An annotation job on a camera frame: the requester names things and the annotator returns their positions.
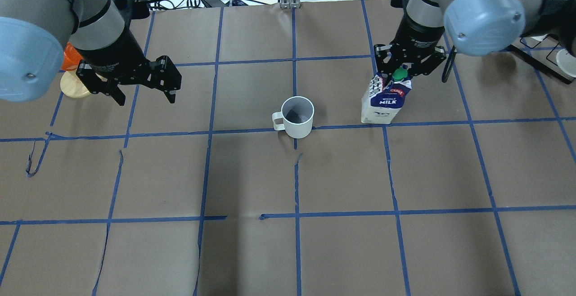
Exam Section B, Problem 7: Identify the orange mug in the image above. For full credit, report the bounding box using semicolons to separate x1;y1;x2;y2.
60;42;84;71

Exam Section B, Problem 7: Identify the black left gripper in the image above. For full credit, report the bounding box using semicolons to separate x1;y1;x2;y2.
76;55;182;107

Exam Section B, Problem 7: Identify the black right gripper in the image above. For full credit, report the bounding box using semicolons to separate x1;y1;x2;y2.
374;40;448;81

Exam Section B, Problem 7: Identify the white plastic cup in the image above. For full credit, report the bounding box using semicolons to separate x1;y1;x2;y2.
272;96;315;139

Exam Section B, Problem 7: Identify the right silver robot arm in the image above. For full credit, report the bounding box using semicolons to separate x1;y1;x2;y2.
373;0;575;82

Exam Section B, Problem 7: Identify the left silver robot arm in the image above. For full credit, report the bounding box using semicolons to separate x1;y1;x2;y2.
0;0;181;106

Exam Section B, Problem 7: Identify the whole milk carton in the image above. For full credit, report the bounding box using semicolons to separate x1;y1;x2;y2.
360;67;412;124

